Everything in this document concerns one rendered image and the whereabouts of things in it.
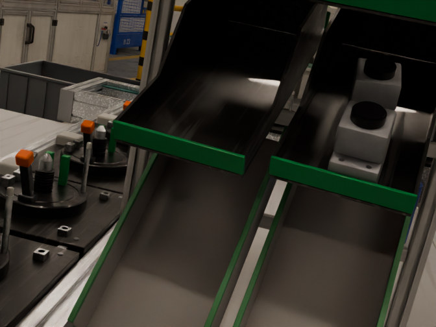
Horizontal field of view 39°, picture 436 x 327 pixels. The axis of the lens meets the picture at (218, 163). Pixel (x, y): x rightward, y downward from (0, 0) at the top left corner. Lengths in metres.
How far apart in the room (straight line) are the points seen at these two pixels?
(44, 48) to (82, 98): 4.66
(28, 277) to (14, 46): 5.44
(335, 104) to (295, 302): 0.21
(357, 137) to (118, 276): 0.29
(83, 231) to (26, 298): 0.21
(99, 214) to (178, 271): 0.36
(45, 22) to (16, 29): 0.47
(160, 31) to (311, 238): 0.27
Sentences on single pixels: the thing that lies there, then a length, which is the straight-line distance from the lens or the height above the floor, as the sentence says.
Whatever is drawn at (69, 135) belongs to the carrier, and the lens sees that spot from 1.33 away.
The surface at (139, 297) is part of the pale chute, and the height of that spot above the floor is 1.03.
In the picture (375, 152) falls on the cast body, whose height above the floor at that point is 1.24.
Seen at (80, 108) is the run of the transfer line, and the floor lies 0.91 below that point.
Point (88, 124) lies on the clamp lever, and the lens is 1.12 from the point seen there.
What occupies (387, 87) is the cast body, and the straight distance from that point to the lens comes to 0.61.
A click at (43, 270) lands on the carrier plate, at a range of 0.80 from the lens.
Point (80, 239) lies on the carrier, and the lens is 0.90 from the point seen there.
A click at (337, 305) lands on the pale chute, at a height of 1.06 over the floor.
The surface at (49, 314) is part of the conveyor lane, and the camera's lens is 0.75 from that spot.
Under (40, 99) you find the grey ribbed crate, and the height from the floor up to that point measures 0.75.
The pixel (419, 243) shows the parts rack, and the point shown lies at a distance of 0.70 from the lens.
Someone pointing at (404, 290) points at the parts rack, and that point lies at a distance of 0.72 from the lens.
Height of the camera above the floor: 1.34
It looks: 16 degrees down
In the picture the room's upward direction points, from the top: 11 degrees clockwise
